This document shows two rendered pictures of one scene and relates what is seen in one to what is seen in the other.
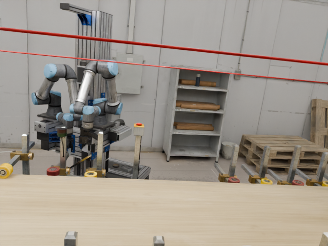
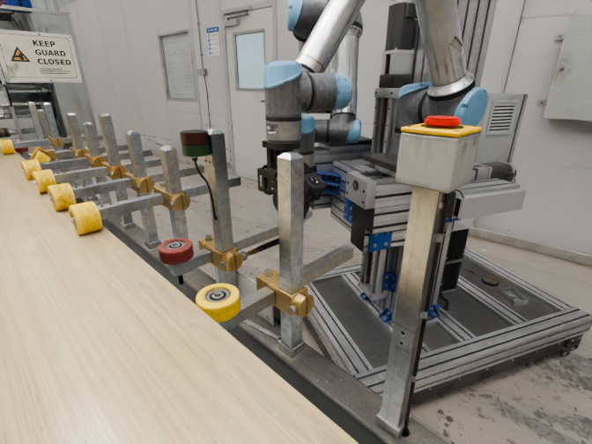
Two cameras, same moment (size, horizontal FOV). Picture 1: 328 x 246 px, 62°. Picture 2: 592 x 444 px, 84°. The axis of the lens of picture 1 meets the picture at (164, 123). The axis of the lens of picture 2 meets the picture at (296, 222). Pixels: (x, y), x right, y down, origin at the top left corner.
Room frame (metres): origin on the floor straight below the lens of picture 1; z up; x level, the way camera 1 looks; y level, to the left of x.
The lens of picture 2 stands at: (1.46, -0.05, 1.27)
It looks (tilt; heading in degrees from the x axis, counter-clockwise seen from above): 23 degrees down; 53
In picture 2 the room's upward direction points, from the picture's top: straight up
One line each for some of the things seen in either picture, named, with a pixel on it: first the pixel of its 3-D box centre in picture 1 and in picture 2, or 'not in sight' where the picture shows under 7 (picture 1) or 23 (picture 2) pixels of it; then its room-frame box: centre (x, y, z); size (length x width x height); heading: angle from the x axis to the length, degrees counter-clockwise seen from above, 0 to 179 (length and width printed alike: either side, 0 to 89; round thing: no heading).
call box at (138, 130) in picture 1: (138, 130); (436, 158); (1.85, 0.17, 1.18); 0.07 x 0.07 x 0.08; 8
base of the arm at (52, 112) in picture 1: (54, 109); not in sight; (2.57, 1.07, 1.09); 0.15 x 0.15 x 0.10
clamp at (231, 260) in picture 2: (59, 171); (219, 254); (1.77, 0.70, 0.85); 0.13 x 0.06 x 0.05; 98
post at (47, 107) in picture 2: not in sight; (57, 144); (1.52, 2.41, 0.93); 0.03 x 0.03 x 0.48; 8
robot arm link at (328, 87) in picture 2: (92, 111); (320, 92); (1.97, 0.54, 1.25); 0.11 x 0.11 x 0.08; 82
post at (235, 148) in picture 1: (231, 174); not in sight; (1.95, -0.56, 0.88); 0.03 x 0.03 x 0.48; 8
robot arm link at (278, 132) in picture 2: (87, 125); (282, 131); (1.87, 0.54, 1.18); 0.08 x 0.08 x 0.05
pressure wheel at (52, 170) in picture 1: (52, 176); (178, 263); (1.66, 0.70, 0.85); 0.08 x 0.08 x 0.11
